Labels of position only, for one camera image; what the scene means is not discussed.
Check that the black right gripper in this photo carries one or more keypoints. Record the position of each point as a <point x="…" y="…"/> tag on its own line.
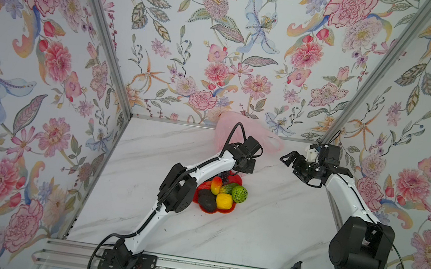
<point x="303" y="164"/>

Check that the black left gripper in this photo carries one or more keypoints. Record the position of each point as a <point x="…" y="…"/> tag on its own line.
<point x="250" y="147"/>

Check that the dark purple grape bunch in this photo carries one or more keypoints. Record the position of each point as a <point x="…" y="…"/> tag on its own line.
<point x="224" y="177"/>

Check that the red yellow mango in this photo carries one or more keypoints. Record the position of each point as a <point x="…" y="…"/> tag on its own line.
<point x="216" y="185"/>

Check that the green round textured fruit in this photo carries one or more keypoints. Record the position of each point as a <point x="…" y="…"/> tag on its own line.
<point x="239" y="194"/>

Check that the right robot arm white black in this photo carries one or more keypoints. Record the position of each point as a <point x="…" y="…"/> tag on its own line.
<point x="361" y="242"/>

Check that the red flower-shaped plate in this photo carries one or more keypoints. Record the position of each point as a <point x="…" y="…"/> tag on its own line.
<point x="232" y="179"/>

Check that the red strawberry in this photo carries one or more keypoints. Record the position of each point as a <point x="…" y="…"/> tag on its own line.
<point x="205" y="186"/>

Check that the yellow lemon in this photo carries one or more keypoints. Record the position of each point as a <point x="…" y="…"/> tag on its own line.
<point x="224" y="202"/>

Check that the dark avocado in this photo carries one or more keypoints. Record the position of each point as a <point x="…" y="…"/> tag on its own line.
<point x="207" y="201"/>

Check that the right aluminium corner post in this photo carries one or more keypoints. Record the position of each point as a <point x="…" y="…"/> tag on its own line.
<point x="393" y="55"/>

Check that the aluminium corner post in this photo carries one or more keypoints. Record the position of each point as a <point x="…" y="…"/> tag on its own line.
<point x="109" y="49"/>
<point x="393" y="55"/>

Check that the left aluminium corner post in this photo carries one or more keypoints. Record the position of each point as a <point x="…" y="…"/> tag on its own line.
<point x="109" y="49"/>

